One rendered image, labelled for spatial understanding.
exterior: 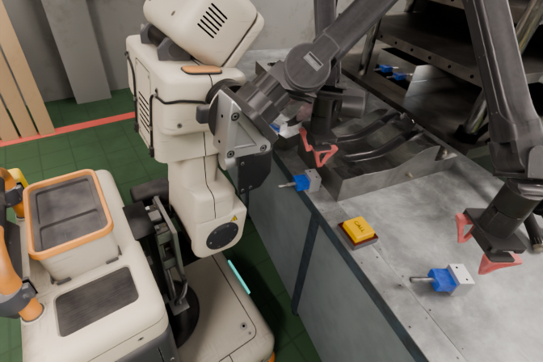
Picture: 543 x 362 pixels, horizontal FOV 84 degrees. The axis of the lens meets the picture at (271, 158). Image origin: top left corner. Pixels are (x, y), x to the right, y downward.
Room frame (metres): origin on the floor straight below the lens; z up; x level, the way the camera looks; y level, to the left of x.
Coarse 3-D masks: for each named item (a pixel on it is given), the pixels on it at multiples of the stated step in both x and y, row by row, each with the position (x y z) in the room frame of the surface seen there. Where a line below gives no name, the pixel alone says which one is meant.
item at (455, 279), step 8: (448, 264) 0.44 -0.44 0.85; (456, 264) 0.44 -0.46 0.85; (432, 272) 0.42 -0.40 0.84; (440, 272) 0.42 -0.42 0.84; (448, 272) 0.42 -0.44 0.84; (456, 272) 0.41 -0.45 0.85; (464, 272) 0.42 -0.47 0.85; (416, 280) 0.40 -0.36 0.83; (424, 280) 0.40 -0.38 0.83; (432, 280) 0.40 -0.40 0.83; (440, 280) 0.40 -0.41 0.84; (448, 280) 0.40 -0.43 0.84; (456, 280) 0.40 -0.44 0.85; (464, 280) 0.40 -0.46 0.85; (472, 280) 0.40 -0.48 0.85; (440, 288) 0.39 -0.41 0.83; (448, 288) 0.39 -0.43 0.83; (456, 288) 0.39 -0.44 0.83; (464, 288) 0.39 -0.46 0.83
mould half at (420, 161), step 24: (360, 120) 1.00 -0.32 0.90; (336, 144) 0.84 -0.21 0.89; (360, 144) 0.87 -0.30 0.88; (408, 144) 0.84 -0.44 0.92; (432, 144) 0.83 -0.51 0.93; (312, 168) 0.80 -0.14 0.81; (336, 168) 0.71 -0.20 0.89; (360, 168) 0.72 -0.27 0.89; (384, 168) 0.74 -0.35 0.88; (408, 168) 0.78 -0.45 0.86; (432, 168) 0.84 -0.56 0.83; (336, 192) 0.67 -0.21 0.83; (360, 192) 0.70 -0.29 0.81
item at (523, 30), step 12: (336, 0) 2.15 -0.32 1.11; (408, 0) 2.47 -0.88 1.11; (540, 0) 1.12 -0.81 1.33; (528, 12) 1.13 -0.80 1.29; (540, 12) 1.11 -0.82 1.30; (528, 24) 1.12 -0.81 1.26; (516, 36) 1.13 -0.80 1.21; (528, 36) 1.11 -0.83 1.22; (480, 96) 1.14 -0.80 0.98; (480, 108) 1.12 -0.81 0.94; (468, 120) 1.14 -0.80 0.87; (480, 120) 1.11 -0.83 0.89; (456, 132) 1.14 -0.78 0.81; (468, 132) 1.12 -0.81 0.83; (480, 132) 1.14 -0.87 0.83
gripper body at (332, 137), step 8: (312, 112) 0.71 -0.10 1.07; (312, 120) 0.70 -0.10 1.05; (320, 120) 0.69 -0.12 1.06; (328, 120) 0.69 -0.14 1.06; (312, 128) 0.70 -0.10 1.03; (320, 128) 0.68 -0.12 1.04; (328, 128) 0.69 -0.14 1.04; (312, 136) 0.68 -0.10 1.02; (320, 136) 0.68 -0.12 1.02; (328, 136) 0.68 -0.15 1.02; (320, 144) 0.66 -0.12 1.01
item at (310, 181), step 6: (306, 174) 0.72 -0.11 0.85; (312, 174) 0.72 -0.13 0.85; (294, 180) 0.70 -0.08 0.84; (300, 180) 0.70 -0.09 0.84; (306, 180) 0.70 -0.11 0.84; (312, 180) 0.69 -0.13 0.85; (318, 180) 0.70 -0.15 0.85; (282, 186) 0.68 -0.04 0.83; (288, 186) 0.68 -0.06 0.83; (294, 186) 0.70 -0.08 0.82; (300, 186) 0.68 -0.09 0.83; (306, 186) 0.69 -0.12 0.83; (312, 186) 0.69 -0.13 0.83; (318, 186) 0.70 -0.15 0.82
